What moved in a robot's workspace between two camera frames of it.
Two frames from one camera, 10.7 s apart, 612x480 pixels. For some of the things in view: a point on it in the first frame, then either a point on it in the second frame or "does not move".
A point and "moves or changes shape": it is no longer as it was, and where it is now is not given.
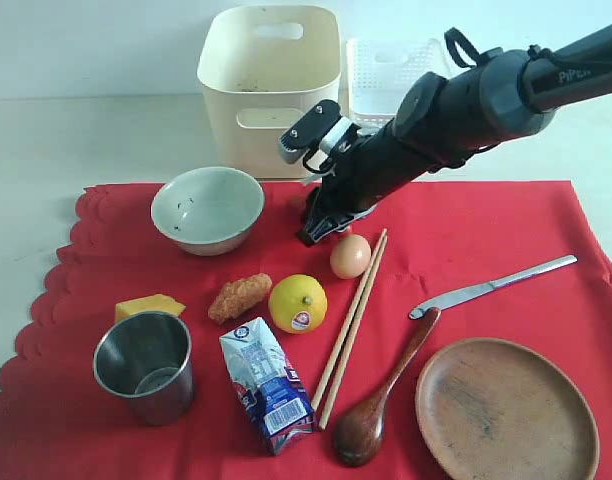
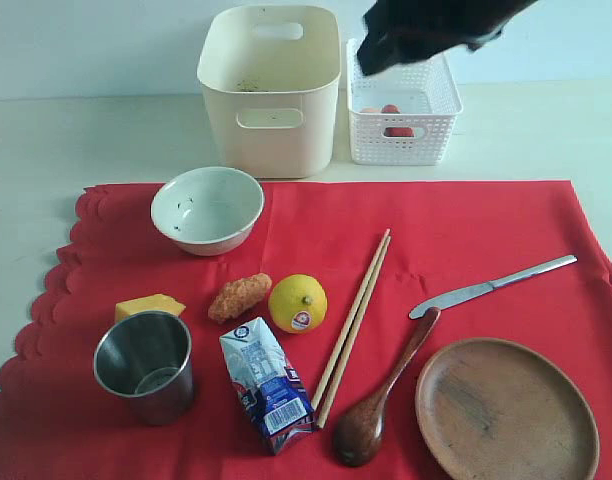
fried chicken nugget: [237, 295] does not move
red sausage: [304, 234] moves or changes shape
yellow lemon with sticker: [297, 303] does not move
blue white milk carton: [268, 388] does not move
